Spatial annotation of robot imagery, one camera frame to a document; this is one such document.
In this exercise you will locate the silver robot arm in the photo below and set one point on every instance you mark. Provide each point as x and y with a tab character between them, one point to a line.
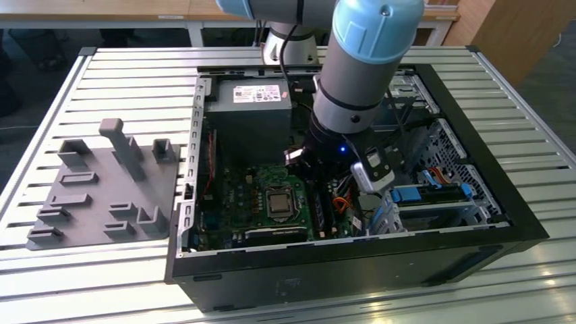
355	77

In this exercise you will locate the black installed RAM stick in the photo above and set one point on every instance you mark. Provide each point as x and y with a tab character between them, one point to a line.
328	212

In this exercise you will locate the silver CPU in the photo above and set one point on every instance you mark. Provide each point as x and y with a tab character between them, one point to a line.
279	204

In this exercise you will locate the green motherboard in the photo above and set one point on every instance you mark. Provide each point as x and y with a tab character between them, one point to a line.
243	189

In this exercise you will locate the gray power supply unit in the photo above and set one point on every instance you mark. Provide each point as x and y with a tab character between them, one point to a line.
247	128

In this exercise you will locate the blue disk carrier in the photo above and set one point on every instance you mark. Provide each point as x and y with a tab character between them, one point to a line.
410	194

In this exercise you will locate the black graphics card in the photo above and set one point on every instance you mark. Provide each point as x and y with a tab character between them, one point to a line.
276	235

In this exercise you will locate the metal drive cage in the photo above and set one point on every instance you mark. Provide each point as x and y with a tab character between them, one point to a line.
432	216
414	98

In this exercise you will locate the black open PC case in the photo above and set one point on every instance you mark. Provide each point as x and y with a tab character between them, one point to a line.
315	280

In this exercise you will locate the gray parts rack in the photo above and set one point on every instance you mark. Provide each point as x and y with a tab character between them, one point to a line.
99	209

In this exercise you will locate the wooden cabinet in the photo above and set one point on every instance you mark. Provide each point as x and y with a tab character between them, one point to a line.
512	33

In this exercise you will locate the long wooden desk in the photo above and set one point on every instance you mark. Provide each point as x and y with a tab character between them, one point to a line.
112	8

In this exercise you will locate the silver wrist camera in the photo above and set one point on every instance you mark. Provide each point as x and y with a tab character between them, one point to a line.
375	170

